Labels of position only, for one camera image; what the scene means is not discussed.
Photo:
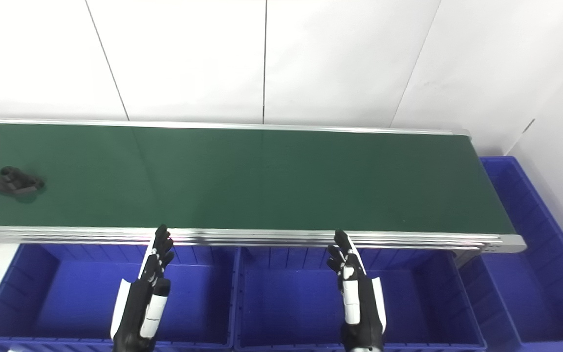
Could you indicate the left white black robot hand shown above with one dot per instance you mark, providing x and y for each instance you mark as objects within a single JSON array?
[{"x": 140, "y": 303}]

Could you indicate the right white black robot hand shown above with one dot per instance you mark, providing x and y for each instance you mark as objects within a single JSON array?
[{"x": 359, "y": 308}]

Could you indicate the black flanged metal part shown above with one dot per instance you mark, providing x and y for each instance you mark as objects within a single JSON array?
[{"x": 16, "y": 182}]

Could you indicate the blue plastic bin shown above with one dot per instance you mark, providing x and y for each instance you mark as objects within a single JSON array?
[
  {"x": 535, "y": 274},
  {"x": 81, "y": 298},
  {"x": 291, "y": 303}
]

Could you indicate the green conveyor belt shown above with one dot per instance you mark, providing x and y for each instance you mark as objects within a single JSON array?
[
  {"x": 281, "y": 237},
  {"x": 262, "y": 181}
]

